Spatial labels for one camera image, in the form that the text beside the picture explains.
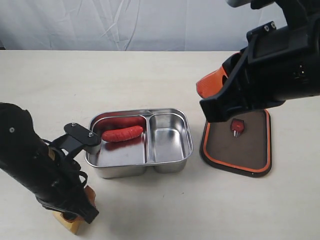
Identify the red sausage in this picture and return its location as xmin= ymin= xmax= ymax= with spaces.
xmin=101 ymin=125 xmax=144 ymax=143

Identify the transparent lid with orange seal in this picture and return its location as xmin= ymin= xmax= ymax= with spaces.
xmin=199 ymin=110 xmax=272 ymax=178

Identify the yellow cheese wedge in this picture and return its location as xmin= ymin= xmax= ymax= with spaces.
xmin=52 ymin=211 xmax=85 ymax=235

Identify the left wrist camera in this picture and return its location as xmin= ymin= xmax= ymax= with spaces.
xmin=51 ymin=122 xmax=102 ymax=159

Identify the steel two-compartment lunch box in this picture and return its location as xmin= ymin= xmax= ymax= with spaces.
xmin=84 ymin=108 xmax=193 ymax=179

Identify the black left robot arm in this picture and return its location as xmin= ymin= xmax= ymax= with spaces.
xmin=0 ymin=102 xmax=101 ymax=224

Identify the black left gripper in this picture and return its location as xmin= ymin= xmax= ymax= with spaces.
xmin=32 ymin=139 xmax=100 ymax=224

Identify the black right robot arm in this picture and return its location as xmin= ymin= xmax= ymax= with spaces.
xmin=196 ymin=0 xmax=320 ymax=123

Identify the white backdrop cloth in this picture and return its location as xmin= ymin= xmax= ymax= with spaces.
xmin=0 ymin=0 xmax=286 ymax=51

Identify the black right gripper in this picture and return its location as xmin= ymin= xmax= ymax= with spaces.
xmin=196 ymin=23 xmax=320 ymax=123

